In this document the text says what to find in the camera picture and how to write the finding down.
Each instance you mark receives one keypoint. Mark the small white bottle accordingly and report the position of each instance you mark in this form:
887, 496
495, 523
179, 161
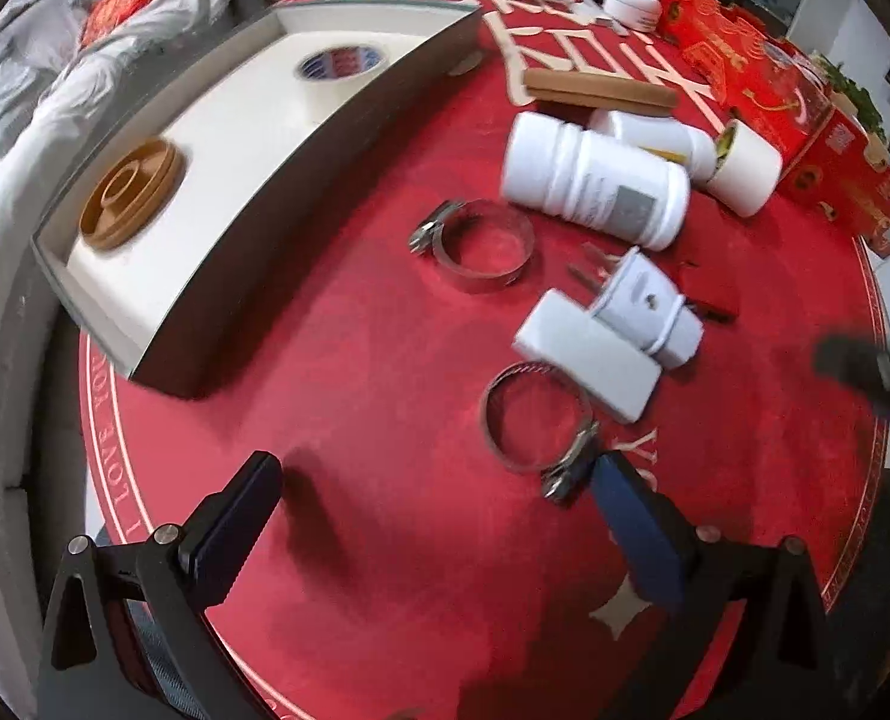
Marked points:
670, 141

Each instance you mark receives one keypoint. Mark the white jar with teal lid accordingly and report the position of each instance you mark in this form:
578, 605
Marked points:
632, 7

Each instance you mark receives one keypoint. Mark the white plug adapter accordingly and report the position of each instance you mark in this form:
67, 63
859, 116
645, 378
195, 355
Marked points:
643, 304

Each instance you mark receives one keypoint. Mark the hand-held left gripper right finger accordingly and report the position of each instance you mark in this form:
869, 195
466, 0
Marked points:
640, 532

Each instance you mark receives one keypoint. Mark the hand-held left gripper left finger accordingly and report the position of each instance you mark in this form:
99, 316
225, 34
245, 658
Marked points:
229, 540

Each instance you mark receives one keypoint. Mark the sofa with white cover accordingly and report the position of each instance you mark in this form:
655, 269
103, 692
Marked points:
62, 97

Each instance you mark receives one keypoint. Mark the green plant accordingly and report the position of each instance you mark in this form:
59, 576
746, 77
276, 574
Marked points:
853, 94

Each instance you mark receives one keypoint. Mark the brown plastic spool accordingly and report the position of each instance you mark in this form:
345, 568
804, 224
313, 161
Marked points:
131, 191

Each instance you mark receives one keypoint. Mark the large white plastic bottle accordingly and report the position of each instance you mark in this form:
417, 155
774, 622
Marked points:
587, 180

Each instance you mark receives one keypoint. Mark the red printed tablecloth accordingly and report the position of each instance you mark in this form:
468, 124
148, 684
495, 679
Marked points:
385, 405

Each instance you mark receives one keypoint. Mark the tape roll with printed core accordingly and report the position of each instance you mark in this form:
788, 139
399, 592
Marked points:
337, 64

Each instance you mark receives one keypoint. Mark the red gift box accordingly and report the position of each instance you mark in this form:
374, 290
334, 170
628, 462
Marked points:
737, 60
850, 180

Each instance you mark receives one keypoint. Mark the grey box with white inside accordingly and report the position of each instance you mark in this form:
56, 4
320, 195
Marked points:
265, 109

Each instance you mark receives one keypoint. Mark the white rectangular block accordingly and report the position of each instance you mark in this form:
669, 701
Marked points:
587, 356

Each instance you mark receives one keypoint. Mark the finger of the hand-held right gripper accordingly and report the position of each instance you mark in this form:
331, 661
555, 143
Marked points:
861, 369

